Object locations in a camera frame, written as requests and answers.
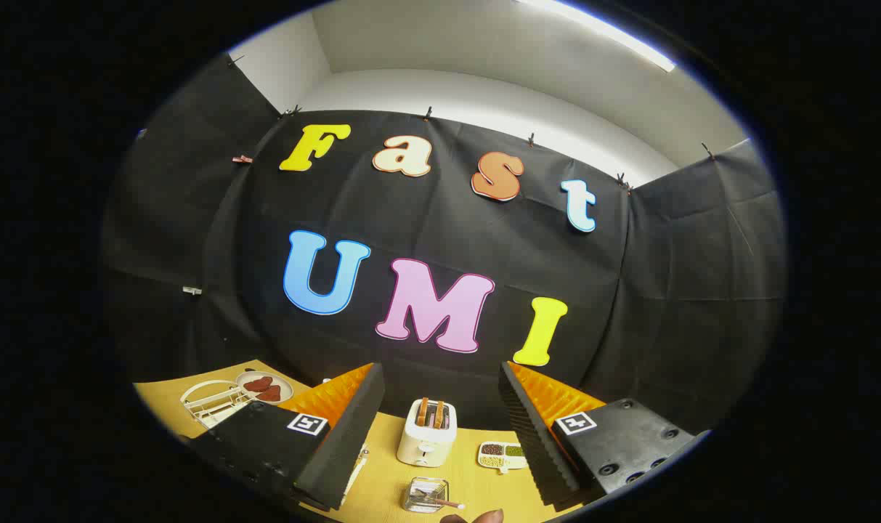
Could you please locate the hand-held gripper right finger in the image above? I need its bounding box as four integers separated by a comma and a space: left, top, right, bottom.
498, 360, 711, 509

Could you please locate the white divided dish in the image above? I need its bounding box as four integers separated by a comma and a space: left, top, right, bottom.
478, 442, 529, 474

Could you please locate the pink handled spoon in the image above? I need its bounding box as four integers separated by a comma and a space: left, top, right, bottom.
417, 490, 466, 510

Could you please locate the white wire dish rack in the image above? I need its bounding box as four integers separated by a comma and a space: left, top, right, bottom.
180, 379, 372, 506

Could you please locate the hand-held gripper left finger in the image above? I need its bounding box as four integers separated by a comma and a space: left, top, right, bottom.
182, 362, 386, 513

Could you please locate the small beige plate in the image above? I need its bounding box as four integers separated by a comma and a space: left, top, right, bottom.
235, 370, 294, 405

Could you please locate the metal wire basket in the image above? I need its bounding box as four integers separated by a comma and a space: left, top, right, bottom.
402, 477, 450, 514

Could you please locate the white toaster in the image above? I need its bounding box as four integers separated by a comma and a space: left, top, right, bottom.
397, 398, 458, 468

